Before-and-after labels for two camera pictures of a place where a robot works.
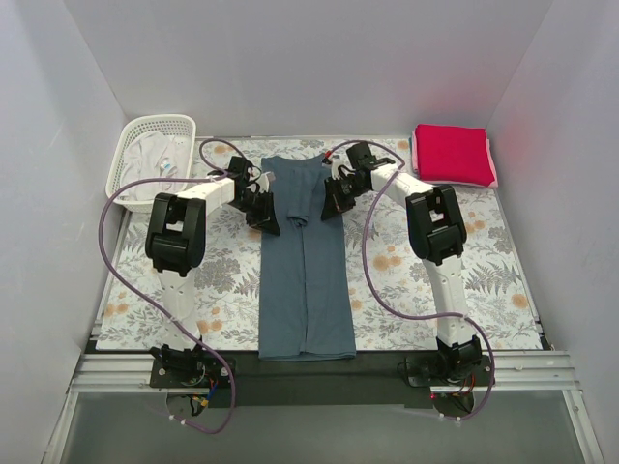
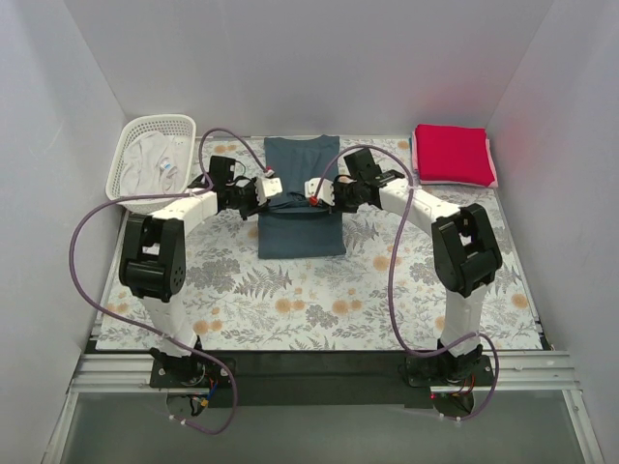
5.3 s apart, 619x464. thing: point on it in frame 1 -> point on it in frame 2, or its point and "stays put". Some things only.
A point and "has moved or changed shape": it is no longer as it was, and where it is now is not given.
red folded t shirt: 454,154 stays put
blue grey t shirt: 305,302 has moved or changed shape
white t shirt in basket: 154,155 stays put
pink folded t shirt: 415,165 stays put
